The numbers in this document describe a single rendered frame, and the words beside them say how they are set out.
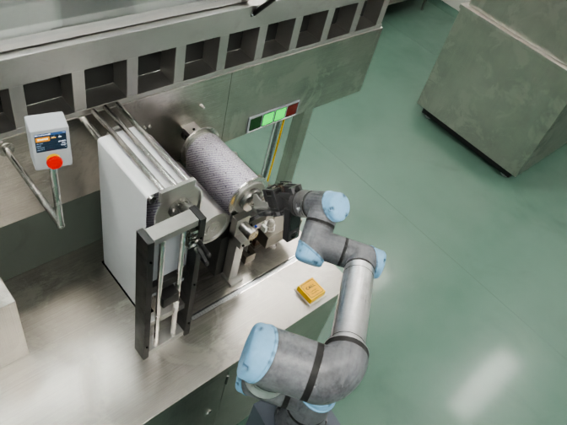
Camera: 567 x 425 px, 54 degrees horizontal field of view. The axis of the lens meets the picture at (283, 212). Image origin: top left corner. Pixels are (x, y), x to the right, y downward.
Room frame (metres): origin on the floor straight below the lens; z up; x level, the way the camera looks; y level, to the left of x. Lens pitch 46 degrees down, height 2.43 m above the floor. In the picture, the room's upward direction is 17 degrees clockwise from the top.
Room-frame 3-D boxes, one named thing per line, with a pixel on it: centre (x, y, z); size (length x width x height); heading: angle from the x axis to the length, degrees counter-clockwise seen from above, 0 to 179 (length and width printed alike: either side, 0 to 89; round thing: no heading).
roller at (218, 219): (1.14, 0.29, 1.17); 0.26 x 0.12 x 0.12; 53
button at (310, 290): (1.15, -0.17, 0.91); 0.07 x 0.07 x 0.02; 53
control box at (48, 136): (0.74, 0.47, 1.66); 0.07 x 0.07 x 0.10; 40
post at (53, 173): (0.74, 0.47, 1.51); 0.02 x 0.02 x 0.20
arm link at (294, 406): (0.71, -0.21, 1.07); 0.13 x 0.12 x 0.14; 87
